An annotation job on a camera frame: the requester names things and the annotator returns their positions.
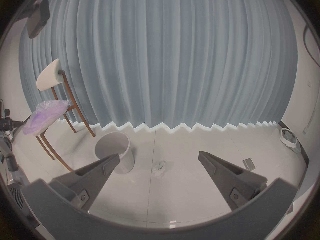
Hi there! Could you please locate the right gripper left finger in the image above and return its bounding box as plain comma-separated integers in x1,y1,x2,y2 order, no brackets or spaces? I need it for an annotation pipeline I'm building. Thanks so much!
49,153,120,212

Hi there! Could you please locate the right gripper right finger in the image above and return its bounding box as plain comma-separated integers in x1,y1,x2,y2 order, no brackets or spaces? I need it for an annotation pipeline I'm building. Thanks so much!
198,151,268,212

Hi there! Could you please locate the purple plastic bag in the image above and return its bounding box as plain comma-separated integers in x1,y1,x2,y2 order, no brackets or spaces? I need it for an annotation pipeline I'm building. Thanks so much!
23,99,71,136

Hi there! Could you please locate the white trash bin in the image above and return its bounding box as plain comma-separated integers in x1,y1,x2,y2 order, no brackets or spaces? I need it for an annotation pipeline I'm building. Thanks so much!
94,131,135,174

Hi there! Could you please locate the crumpled clear wrapper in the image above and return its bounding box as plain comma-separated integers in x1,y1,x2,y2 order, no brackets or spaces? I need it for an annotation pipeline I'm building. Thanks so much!
153,160,167,177

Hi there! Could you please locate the white cushioned wooden chair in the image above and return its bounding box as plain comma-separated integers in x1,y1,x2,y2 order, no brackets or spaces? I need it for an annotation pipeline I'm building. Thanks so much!
24,58,96,172

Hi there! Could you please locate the blue-green curtain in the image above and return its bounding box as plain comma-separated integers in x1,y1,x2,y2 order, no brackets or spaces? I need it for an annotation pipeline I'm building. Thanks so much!
19,0,298,136

